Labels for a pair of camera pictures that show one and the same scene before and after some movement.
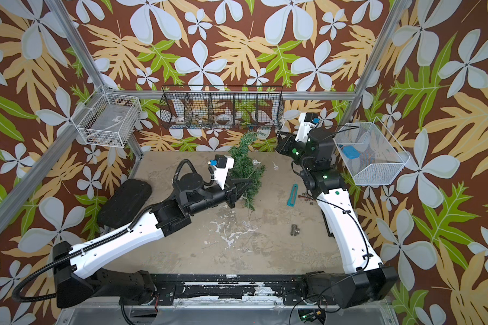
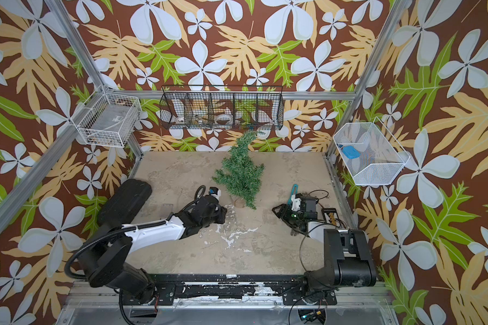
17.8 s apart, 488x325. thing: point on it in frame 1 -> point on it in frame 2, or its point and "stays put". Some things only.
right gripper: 288,147 -> 284,212
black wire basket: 222,107 stays put
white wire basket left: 108,118 stays put
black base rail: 289,288 stays put
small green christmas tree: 248,165 stays put
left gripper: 231,193 -> 222,214
